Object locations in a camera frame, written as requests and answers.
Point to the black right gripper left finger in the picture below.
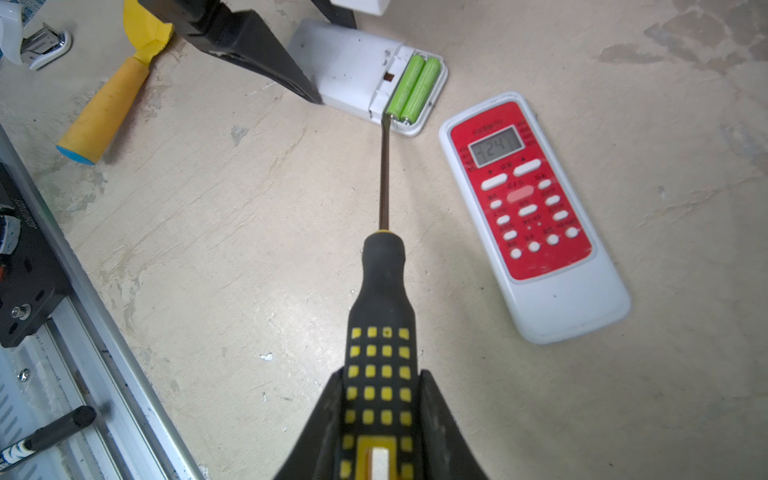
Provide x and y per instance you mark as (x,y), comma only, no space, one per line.
(313,456)

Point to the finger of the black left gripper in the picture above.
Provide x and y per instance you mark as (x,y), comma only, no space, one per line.
(335,14)
(241,38)

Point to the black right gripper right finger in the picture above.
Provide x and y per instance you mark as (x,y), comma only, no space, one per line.
(445,452)

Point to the black yellow screwdriver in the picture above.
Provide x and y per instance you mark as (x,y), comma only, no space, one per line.
(380,377)

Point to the green battery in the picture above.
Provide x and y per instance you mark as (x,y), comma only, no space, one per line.
(421,76)
(405,87)

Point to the red white remote control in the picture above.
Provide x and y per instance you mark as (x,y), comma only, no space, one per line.
(556,276)

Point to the yellow toy shovel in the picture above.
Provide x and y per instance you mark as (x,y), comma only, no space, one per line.
(93,131)

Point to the black marker pen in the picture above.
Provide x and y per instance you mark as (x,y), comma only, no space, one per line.
(47,437)

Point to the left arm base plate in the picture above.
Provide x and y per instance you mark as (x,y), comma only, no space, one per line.
(33,282)

